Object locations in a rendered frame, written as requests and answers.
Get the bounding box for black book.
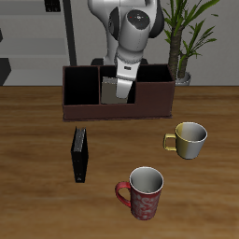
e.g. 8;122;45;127
70;125;90;184

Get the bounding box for red patterned mug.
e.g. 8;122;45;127
114;166;165;221

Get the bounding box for yellow and white mug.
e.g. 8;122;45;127
162;120;209;161

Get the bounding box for green pot plant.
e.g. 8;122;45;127
162;0;222;88

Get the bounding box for grey book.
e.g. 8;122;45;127
100;76;129;105

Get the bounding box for black angular block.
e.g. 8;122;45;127
0;57;13;87

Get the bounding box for flat black base plate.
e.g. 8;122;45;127
90;57;149;67

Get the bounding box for dark brown desk caddy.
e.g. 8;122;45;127
61;63;176;123

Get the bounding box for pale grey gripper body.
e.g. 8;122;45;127
115;77;138;100

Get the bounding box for small black box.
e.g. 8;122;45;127
44;0;62;13

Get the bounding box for black upright post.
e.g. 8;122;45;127
62;0;78;67

